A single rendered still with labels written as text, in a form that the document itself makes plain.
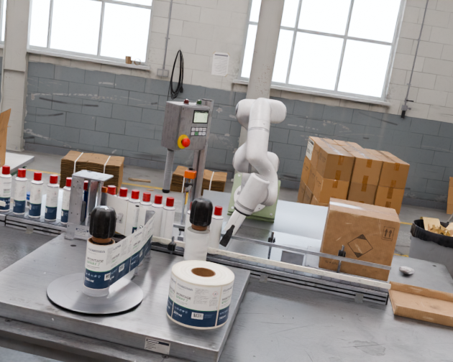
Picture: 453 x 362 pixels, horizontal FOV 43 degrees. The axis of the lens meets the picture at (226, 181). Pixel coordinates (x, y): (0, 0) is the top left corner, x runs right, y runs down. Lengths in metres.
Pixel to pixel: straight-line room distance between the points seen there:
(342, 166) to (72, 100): 3.93
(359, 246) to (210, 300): 0.96
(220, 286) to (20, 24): 6.68
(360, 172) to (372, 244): 3.24
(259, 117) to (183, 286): 0.91
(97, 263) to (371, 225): 1.21
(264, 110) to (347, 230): 0.63
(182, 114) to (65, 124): 5.80
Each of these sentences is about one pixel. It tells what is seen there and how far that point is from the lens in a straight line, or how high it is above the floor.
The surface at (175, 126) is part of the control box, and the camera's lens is 2.37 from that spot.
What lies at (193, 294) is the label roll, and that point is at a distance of 1.77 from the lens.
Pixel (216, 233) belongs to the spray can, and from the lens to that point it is 2.39.
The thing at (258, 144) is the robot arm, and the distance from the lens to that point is 2.37.
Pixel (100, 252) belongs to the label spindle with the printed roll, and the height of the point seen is 1.04.
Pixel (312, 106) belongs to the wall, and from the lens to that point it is 7.86.
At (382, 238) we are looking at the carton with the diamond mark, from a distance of 2.56.
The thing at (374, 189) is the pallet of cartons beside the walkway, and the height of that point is 0.60.
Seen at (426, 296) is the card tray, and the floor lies 0.83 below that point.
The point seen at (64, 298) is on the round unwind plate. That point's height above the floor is 0.89.
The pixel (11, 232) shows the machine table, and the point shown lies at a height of 0.83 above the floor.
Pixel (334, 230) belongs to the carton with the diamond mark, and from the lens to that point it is 2.54.
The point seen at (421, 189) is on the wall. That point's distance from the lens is 8.41.
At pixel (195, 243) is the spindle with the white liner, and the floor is 1.02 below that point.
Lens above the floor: 1.72
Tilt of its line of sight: 13 degrees down
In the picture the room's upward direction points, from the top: 9 degrees clockwise
